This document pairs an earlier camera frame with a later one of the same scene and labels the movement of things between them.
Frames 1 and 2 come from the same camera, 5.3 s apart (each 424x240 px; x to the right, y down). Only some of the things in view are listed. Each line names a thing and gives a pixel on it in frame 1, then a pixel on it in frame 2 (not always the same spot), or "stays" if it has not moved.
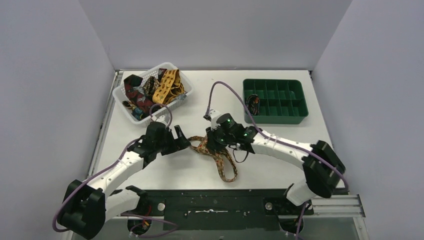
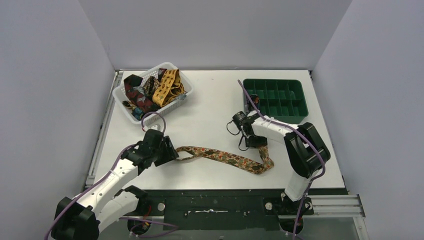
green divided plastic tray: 281,101 stays
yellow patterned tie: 169,87 stays
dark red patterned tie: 142,101 stays
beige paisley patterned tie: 203,147 → 263,164
